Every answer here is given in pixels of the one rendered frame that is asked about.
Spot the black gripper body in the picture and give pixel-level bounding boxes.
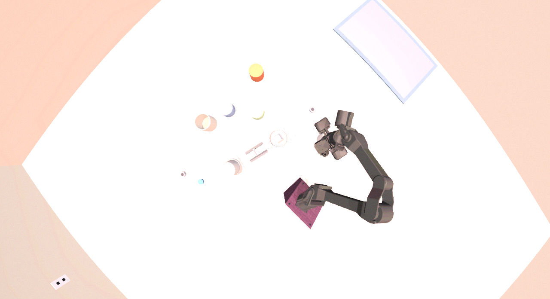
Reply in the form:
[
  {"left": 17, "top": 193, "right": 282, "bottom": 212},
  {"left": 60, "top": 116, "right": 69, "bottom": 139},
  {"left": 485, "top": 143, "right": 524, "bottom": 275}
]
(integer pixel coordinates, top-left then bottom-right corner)
[{"left": 314, "top": 117, "right": 348, "bottom": 160}]

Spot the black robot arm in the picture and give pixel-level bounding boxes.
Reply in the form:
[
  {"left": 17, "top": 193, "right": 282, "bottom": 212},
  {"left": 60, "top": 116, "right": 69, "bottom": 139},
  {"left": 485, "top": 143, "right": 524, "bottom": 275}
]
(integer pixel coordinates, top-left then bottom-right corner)
[{"left": 295, "top": 110, "right": 394, "bottom": 224}]

